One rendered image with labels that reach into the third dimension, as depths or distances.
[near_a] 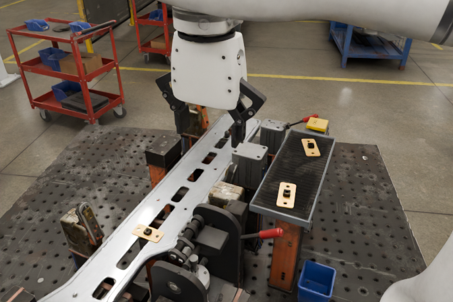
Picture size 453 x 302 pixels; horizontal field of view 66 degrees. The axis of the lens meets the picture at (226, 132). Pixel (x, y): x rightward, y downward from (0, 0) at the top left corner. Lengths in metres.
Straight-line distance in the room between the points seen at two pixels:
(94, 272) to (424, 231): 2.14
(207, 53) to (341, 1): 0.17
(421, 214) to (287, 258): 1.76
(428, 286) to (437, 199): 2.37
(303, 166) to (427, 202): 2.00
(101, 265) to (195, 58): 0.64
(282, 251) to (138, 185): 0.78
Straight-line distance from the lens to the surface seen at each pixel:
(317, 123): 1.16
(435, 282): 0.58
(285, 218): 0.81
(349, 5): 0.37
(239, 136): 0.51
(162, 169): 1.27
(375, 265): 1.39
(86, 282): 0.95
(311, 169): 0.95
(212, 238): 0.76
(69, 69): 3.29
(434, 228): 2.71
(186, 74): 0.48
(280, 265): 1.16
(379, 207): 1.61
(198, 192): 1.10
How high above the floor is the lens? 1.73
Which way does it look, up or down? 32 degrees down
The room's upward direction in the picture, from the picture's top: straight up
